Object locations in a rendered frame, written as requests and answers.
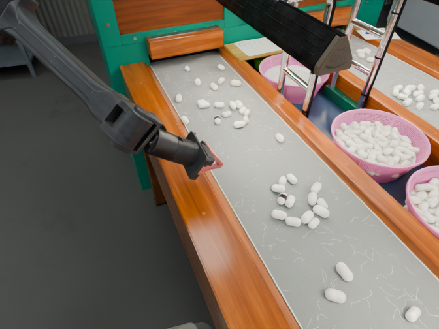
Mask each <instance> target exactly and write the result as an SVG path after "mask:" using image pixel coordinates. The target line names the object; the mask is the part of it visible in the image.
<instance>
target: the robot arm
mask: <svg viewBox="0 0 439 329"><path fill-rule="evenodd" d="M38 6H39V4H38V3H37V2H36V0H0V42H1V43H3V44H6V45H8V46H12V45H13V43H14V41H15V40H17V41H18V42H20V43H21V44H22V45H23V46H24V47H25V48H26V49H27V50H29V51H30V52H31V53H32V54H33V55H34V56H35V57H36V58H37V59H38V60H39V61H40V62H41V63H42V64H43V65H44V66H45V67H46V68H47V69H49V70H50V71H51V72H52V73H53V74H54V75H55V76H56V77H57V78H59V79H60V80H61V81H62V82H63V83H64V84H65V85H66V86H67V87H68V88H69V89H70V90H71V91H72V92H73V93H74V94H75V95H76V96H77V97H79V98H80V100H81V101H82V102H83V103H84V104H85V105H86V106H87V107H88V109H89V110H90V112H91V114H92V116H93V117H94V118H95V119H96V120H97V121H98V122H99V123H100V124H101V125H100V128H101V129H102V130H103V131H104V132H105V133H106V134H107V135H109V137H110V140H109V142H110V143H111V145H112V146H114V147H115V148H116V149H118V150H120V151H122V152H124V153H126V154H128V153H129V152H130V153H132V154H134V155H136V156H137V155H138V154H139V153H140V152H141V150H142V149H143V150H144V152H145V153H146V154H148V155H152V156H155V157H159V158H161V159H164V160H168V161H171V162H174V163H178V164H180V165H183V166H184V168H185V170H186V173H187V175H188V177H189V179H191V180H196V179H197V178H198V177H199V174H200V173H203V172H206V171H208V170H213V169H217V168H221V167H222V166H223V165H224V163H223V162H222V161H221V159H220V158H219V157H218V156H217V155H216V153H215V152H214V151H213V149H212V148H211V147H210V146H209V145H208V143H207V142H205V141H203V140H202V141H201V142H199V140H198V138H197V137H196V133H194V132H193V131H191V132H190V133H189V134H188V135H187V137H186V138H183V137H181V136H178V135H175V134H172V133H170V132H168V131H167V130H166V128H165V126H164V125H163V124H162V122H161V121H160V120H159V118H158V117H157V116H156V115H155V114H154V113H153V112H149V111H147V110H145V109H143V108H142V107H141V106H139V105H137V104H134V103H132V102H131V101H130V100H129V99H128V98H127V97H126V96H125V95H122V94H121V93H118V92H116V91H114V90H113V89H112V88H110V87H109V86H107V85H106V84H105V83H104V82H103V81H102V80H101V79H100V78H98V77H97V76H96V75H95V74H94V73H93V72H92V71H90V70H89V69H88V68H87V66H85V65H84V64H83V63H82V62H81V61H80V60H79V59H78V58H76V57H75V56H74V55H73V54H72V53H71V52H70V51H68V49H66V47H64V46H63V45H62V44H61V43H60V42H59V41H58V40H57V39H55V38H54V37H53V36H52V35H51V34H50V33H49V32H47V30H45V28H44V27H43V26H42V25H41V23H40V22H39V21H38V19H37V17H36V16H35V14H34V12H35V10H36V9H37V7H38ZM214 161H216V162H217V163H215V162H214Z"/></svg>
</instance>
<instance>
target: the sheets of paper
mask: <svg viewBox="0 0 439 329"><path fill-rule="evenodd" d="M234 44H235V45H236V46H237V47H238V48H240V49H241V50H242V51H243V52H244V53H245V54H246V55H248V56H254V55H259V54H263V53H267V52H273V51H276V50H281V48H279V47H278V46H277V45H275V44H274V43H273V42H271V41H270V40H269V39H267V38H266V37H263V38H260V39H251V40H244V41H240V42H236V43H234Z"/></svg>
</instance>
